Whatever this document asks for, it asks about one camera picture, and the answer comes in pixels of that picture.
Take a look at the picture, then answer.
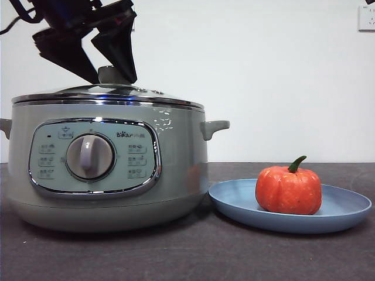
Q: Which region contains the pale green electric steamer pot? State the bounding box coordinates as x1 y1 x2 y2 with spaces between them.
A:
0 101 231 234

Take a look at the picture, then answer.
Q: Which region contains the glass lid with green knob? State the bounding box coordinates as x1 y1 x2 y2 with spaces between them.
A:
11 65 204 111

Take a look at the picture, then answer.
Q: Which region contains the black cable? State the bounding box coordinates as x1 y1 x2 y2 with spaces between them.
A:
0 8 40 35

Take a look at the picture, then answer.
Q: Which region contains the orange pumpkin with green stem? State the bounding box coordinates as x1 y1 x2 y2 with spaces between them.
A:
255 155 323 215

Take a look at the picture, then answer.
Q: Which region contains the white wall socket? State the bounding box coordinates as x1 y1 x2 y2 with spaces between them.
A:
357 4 375 32

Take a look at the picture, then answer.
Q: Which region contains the blue round plate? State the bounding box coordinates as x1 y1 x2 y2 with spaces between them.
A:
207 178 373 235

